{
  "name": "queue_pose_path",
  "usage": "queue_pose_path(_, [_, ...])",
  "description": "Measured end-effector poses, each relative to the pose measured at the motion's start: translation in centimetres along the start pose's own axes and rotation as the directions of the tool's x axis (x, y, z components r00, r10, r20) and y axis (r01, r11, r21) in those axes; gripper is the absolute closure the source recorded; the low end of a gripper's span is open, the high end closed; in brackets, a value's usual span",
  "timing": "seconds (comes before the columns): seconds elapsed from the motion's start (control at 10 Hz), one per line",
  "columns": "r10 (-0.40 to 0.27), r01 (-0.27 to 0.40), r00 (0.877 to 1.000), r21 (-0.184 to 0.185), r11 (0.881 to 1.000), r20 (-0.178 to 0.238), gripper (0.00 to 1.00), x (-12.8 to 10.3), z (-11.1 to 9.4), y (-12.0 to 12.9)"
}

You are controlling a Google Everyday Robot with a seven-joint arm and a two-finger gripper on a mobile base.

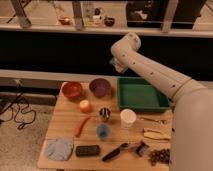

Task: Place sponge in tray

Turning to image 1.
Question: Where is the purple bowl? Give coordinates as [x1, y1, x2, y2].
[89, 78, 111, 98]

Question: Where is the bunch of dark grapes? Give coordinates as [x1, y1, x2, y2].
[149, 149, 170, 166]

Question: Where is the blue folded cloth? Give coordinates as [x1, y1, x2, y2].
[44, 138, 74, 161]

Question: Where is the black handled brush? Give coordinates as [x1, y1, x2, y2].
[102, 141, 149, 162]

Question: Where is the dark bowl in background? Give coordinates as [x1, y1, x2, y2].
[104, 17, 115, 27]

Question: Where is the red bowl in background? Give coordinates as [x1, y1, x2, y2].
[59, 17, 72, 25]

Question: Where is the small metal cup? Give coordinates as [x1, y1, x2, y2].
[99, 107, 111, 122]

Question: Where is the orange bowl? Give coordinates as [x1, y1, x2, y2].
[62, 82, 83, 100]

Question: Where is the blue plastic cup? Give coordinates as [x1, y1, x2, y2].
[96, 124, 110, 140]

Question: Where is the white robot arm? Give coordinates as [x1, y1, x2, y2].
[111, 32, 213, 171]

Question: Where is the white paper cup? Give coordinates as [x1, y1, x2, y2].
[120, 109, 136, 128]

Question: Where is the orange round fruit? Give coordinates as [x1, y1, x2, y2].
[79, 100, 92, 113]

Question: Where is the black cable on floor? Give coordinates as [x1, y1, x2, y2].
[0, 79, 37, 131]

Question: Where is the green plastic tray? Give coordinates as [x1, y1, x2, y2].
[117, 77, 170, 113]

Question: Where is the dark rectangular sponge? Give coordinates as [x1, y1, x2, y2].
[76, 145, 100, 157]

